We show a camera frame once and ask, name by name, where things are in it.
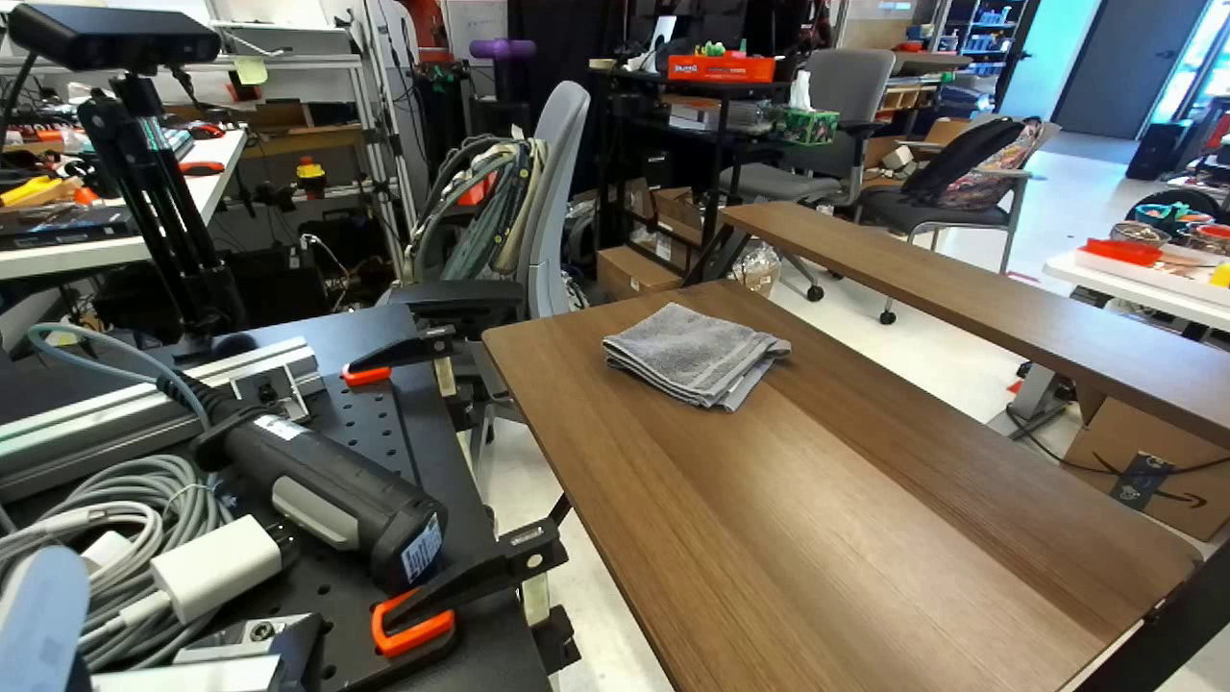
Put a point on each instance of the orange plastic bin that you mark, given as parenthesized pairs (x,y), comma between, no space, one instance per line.
(720,65)

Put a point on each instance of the black stereo camera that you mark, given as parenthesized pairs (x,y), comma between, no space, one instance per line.
(110,34)

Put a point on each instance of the black chair with metal legs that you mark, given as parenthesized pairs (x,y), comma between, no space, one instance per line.
(925,205)

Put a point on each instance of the white cluttered workbench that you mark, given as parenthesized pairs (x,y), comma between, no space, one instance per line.
(118,242)

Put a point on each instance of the black grey handheld device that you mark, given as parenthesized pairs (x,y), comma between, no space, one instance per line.
(330,494)

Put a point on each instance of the grey mesh chair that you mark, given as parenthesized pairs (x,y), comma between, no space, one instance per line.
(851,83)

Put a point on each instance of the small cardboard box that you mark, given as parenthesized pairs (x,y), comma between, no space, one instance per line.
(635,271)

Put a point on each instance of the black camera tripod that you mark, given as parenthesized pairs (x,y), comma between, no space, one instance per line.
(157,205)

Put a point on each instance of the orange flat plastic piece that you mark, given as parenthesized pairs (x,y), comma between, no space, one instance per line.
(1118,252)

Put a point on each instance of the white power adapter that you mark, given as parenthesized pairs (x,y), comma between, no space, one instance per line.
(218,562)

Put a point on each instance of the purple cylinder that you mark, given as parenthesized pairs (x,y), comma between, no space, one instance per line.
(500,48)

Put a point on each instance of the dark backpack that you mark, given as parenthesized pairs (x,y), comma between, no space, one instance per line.
(974,160)

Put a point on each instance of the grey towel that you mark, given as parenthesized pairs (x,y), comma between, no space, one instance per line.
(697,353)

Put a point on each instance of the aluminium extrusion rail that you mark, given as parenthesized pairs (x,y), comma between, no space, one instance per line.
(100,409)

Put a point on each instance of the black metal rack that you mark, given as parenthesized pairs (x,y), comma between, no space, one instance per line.
(616,127)

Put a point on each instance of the grey office chair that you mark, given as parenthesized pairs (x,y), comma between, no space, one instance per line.
(558,192)

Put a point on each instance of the pale rounded plastic housing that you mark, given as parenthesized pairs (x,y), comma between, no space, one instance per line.
(38,621)

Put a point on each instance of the white table with clutter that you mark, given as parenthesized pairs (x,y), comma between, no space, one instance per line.
(974,300)

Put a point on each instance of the clear plastic bag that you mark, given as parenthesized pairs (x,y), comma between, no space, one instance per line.
(753,271)

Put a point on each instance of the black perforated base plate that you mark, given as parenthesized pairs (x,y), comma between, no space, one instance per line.
(386,444)

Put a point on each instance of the white tabletop board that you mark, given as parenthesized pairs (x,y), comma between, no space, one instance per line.
(1139,283)

